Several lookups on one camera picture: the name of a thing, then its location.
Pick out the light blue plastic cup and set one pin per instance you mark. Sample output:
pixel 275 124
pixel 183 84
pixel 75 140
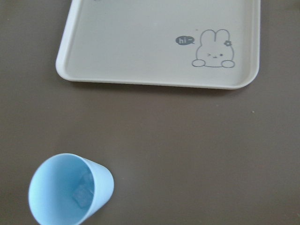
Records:
pixel 53 183

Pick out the clear ice cube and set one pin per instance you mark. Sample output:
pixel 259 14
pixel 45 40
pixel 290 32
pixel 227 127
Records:
pixel 83 195

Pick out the cream rabbit tray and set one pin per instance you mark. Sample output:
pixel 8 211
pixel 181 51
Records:
pixel 212 44

